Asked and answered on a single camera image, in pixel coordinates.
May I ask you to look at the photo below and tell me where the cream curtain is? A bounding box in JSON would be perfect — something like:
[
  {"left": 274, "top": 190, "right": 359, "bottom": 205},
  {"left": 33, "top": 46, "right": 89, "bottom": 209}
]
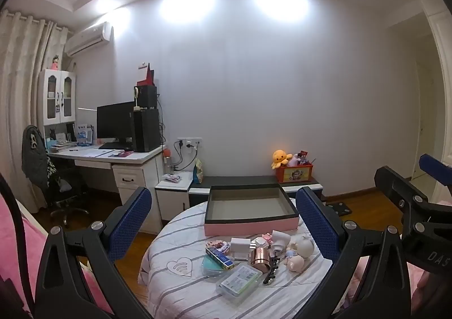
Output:
[{"left": 0, "top": 9, "right": 68, "bottom": 215}]

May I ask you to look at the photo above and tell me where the pink bed cover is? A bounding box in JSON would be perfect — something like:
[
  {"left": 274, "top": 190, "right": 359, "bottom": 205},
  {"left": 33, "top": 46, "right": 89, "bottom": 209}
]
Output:
[{"left": 0, "top": 195, "right": 114, "bottom": 319}]

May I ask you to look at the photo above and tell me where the white air conditioner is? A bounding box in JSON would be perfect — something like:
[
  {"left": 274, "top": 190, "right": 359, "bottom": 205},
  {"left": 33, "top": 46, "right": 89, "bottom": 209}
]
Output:
[{"left": 64, "top": 21, "right": 113, "bottom": 57}]

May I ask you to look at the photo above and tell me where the beige doll figurine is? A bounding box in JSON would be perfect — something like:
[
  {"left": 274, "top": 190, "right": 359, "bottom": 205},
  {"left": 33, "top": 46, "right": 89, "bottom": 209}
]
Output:
[{"left": 284, "top": 255, "right": 308, "bottom": 272}]

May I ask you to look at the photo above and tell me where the red toy box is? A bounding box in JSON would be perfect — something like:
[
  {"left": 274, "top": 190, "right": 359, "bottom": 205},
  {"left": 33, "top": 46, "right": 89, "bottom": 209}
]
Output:
[{"left": 275, "top": 162, "right": 314, "bottom": 184}]

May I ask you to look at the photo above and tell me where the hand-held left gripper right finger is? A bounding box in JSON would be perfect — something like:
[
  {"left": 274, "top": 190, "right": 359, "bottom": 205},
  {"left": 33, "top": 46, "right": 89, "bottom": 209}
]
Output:
[{"left": 295, "top": 185, "right": 414, "bottom": 319}]

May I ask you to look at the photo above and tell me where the black office chair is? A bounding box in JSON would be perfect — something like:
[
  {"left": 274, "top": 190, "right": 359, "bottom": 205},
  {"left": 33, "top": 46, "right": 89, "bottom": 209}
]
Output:
[{"left": 21, "top": 125, "right": 91, "bottom": 225}]

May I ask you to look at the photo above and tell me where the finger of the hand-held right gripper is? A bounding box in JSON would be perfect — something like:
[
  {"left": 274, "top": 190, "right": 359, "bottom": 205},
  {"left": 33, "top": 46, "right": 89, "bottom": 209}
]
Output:
[
  {"left": 374, "top": 166, "right": 440, "bottom": 235},
  {"left": 419, "top": 154, "right": 452, "bottom": 186}
]

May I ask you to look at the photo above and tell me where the black cable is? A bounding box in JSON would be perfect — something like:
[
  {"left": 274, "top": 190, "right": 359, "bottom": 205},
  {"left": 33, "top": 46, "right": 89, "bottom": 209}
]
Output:
[{"left": 0, "top": 173, "right": 36, "bottom": 319}]

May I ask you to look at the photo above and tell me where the black computer monitor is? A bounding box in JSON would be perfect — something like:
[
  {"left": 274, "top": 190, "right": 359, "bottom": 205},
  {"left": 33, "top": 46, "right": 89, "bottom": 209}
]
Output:
[{"left": 96, "top": 101, "right": 137, "bottom": 145}]

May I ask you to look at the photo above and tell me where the orange octopus plush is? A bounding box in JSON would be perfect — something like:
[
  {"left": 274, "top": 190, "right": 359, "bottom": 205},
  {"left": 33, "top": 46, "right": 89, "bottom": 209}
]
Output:
[{"left": 271, "top": 149, "right": 293, "bottom": 169}]

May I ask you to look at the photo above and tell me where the clear box green label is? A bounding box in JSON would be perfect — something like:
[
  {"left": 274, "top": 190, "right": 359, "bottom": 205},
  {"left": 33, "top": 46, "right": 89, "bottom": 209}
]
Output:
[{"left": 216, "top": 262, "right": 264, "bottom": 304}]

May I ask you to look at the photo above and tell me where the grey patterned jacket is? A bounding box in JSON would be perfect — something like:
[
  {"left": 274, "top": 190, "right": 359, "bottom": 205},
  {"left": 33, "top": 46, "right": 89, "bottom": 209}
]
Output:
[{"left": 21, "top": 125, "right": 58, "bottom": 190}]

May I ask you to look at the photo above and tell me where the black computer tower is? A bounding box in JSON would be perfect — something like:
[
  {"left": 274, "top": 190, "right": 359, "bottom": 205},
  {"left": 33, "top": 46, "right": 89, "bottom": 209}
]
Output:
[{"left": 131, "top": 108, "right": 162, "bottom": 153}]

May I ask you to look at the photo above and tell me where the white pink block toy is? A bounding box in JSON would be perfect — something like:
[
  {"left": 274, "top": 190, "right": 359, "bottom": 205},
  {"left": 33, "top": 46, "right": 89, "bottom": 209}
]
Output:
[{"left": 251, "top": 233, "right": 275, "bottom": 249}]

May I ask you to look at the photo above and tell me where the blue white box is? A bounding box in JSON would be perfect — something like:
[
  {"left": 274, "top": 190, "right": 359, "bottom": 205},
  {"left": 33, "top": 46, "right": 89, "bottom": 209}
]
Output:
[{"left": 75, "top": 123, "right": 94, "bottom": 145}]

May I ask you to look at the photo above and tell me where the white wall outlet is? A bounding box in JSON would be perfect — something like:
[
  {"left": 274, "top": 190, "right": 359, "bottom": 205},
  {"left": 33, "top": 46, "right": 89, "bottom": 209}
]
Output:
[{"left": 177, "top": 137, "right": 203, "bottom": 149}]

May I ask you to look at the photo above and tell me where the teal round dish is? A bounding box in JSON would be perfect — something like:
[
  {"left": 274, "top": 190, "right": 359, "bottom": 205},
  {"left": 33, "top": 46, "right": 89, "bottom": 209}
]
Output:
[{"left": 202, "top": 255, "right": 230, "bottom": 279}]

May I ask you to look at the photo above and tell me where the white glass-door cabinet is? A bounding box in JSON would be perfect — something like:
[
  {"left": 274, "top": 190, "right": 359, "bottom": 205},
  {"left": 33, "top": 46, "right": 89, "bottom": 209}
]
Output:
[{"left": 38, "top": 69, "right": 78, "bottom": 127}]

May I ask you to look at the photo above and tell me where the striped white quilt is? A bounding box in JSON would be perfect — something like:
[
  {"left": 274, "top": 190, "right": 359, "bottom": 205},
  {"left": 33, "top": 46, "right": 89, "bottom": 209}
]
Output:
[{"left": 138, "top": 199, "right": 352, "bottom": 319}]

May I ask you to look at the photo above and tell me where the black hair clip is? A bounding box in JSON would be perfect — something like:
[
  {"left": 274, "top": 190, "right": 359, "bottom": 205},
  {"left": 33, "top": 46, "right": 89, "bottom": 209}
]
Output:
[{"left": 263, "top": 257, "right": 282, "bottom": 285}]

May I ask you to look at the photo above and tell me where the white nightstand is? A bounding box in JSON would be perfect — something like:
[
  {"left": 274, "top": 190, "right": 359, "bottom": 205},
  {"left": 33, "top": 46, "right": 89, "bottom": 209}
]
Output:
[{"left": 155, "top": 171, "right": 194, "bottom": 232}]

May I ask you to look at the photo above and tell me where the black speaker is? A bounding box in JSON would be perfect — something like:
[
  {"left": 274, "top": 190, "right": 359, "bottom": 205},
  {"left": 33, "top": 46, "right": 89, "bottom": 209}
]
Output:
[{"left": 134, "top": 85, "right": 158, "bottom": 110}]

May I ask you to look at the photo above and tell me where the pink blanket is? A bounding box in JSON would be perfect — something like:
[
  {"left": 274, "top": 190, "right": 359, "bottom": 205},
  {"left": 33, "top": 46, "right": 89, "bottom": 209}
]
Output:
[{"left": 348, "top": 199, "right": 452, "bottom": 319}]

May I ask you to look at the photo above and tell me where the white wall charger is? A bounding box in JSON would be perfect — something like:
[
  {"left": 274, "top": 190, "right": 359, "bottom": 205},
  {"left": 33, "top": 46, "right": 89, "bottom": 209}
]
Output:
[{"left": 229, "top": 238, "right": 252, "bottom": 261}]

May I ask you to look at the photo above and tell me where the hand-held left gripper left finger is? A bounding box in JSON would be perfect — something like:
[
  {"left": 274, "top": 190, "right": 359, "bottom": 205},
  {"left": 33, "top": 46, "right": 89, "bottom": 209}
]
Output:
[{"left": 33, "top": 186, "right": 153, "bottom": 319}]

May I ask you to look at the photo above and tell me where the pink cardboard box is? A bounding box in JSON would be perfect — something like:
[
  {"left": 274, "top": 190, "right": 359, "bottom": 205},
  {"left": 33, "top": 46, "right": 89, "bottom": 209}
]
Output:
[{"left": 204, "top": 184, "right": 300, "bottom": 236}]

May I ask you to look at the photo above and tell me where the red paper bag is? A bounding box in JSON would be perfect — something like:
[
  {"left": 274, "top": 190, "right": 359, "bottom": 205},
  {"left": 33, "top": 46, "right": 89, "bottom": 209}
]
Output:
[{"left": 138, "top": 62, "right": 155, "bottom": 87}]

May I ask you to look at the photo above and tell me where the white desk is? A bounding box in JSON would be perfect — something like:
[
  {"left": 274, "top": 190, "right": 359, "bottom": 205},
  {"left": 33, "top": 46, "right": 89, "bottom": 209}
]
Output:
[{"left": 47, "top": 144, "right": 167, "bottom": 235}]

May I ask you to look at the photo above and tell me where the white cylindrical toy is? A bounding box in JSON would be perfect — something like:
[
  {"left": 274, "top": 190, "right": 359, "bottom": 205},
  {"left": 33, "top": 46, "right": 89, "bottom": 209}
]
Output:
[{"left": 270, "top": 230, "right": 292, "bottom": 257}]

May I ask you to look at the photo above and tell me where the white door frame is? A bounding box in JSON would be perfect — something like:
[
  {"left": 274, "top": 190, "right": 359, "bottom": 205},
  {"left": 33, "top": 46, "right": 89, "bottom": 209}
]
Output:
[{"left": 408, "top": 0, "right": 452, "bottom": 207}]

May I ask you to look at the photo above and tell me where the blue gold narrow box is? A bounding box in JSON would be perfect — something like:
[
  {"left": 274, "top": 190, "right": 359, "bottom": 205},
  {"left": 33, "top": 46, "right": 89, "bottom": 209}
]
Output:
[{"left": 206, "top": 246, "right": 236, "bottom": 270}]

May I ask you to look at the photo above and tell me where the white round-headed figurine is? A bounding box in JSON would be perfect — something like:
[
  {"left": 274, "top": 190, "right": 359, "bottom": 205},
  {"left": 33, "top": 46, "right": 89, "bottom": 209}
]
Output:
[{"left": 294, "top": 235, "right": 315, "bottom": 257}]

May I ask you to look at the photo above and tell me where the black bathroom scale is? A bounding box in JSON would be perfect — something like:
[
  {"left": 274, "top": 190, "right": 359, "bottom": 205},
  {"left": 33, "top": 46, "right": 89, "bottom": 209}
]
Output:
[{"left": 324, "top": 201, "right": 354, "bottom": 217}]

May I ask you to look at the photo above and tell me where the rose gold cup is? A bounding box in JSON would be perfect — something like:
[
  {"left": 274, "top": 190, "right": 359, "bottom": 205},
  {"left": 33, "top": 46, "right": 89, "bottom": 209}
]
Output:
[{"left": 249, "top": 246, "right": 272, "bottom": 267}]

